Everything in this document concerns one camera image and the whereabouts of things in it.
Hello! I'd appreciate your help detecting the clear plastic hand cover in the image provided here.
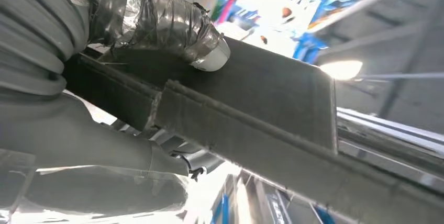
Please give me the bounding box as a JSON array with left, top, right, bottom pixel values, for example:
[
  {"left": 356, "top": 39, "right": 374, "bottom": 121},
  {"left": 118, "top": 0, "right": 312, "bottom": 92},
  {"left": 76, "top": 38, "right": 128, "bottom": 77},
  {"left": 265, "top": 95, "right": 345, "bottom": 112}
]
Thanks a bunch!
[{"left": 0, "top": 149, "right": 190, "bottom": 224}]

